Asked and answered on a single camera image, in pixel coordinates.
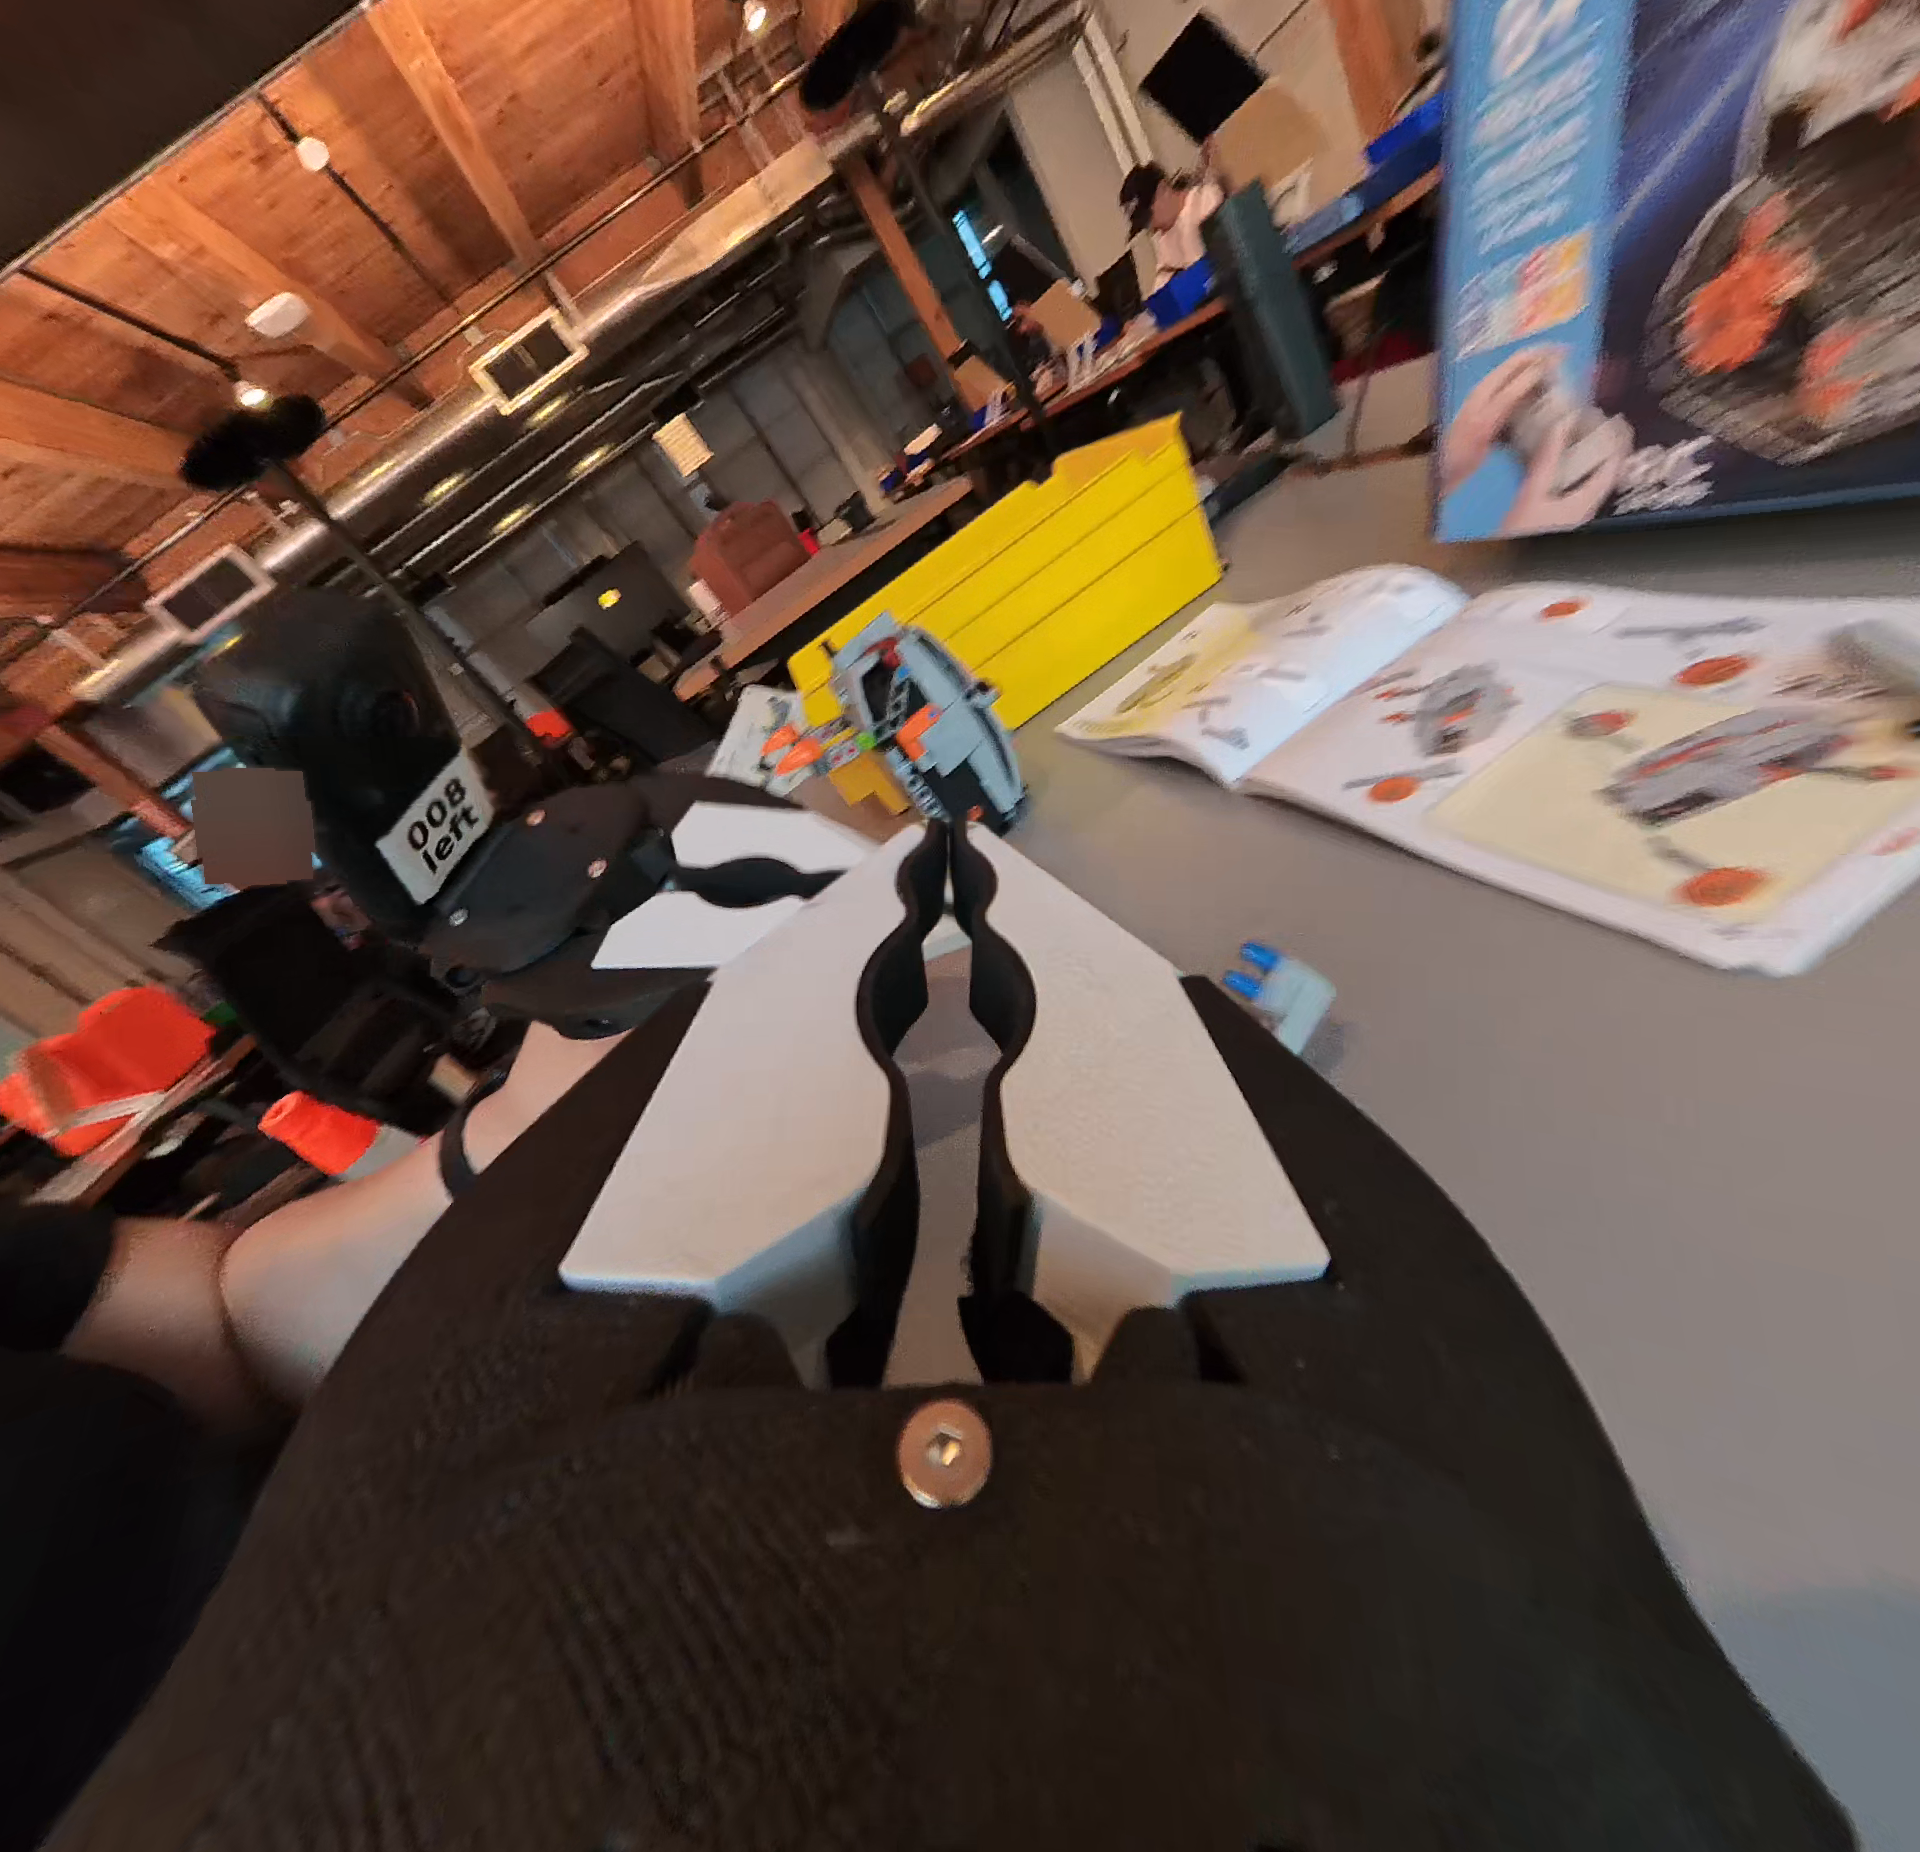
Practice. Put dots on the person's black shirt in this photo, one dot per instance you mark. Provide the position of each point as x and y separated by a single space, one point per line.
90 1582

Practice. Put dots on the yellow plastic storage bin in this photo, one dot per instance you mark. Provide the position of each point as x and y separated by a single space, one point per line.
1080 579

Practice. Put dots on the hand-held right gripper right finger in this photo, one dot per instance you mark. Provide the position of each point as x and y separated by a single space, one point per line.
1156 1131

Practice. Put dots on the black wall monitor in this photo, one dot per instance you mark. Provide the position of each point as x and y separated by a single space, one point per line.
1200 83

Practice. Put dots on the partly built toy robot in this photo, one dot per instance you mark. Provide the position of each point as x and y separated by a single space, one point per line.
930 712

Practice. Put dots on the short grey toy beam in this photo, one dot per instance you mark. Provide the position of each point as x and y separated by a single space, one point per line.
1302 1005

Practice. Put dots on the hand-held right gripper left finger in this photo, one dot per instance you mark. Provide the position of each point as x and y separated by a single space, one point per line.
719 1131

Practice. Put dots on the grey desk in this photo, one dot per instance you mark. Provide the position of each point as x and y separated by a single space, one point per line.
1500 1207

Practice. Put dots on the black wristband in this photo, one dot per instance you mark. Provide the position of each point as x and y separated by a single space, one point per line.
456 1156

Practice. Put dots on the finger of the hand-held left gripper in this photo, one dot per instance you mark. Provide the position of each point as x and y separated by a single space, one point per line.
676 934
766 841

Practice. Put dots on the person's left forearm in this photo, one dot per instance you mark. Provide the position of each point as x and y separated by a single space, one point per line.
344 1253

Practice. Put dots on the open instruction booklet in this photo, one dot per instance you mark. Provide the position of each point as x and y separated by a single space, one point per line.
1500 773

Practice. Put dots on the blue robot toy box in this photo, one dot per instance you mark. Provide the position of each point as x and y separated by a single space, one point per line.
1649 232

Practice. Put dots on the brown armchair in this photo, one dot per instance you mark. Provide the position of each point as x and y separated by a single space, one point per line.
748 562

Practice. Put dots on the dark green case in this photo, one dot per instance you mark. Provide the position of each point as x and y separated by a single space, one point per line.
1269 323

